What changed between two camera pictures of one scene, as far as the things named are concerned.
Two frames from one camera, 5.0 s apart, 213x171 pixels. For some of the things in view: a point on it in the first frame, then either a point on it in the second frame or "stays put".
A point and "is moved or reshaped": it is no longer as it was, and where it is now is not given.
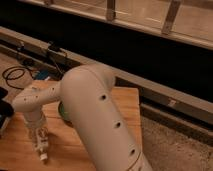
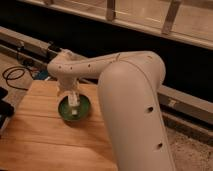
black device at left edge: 6,108 stays put
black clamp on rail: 53,46 stays put
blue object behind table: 42,74 stays put
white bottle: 42,142 is moved or reshaped
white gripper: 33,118 → 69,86
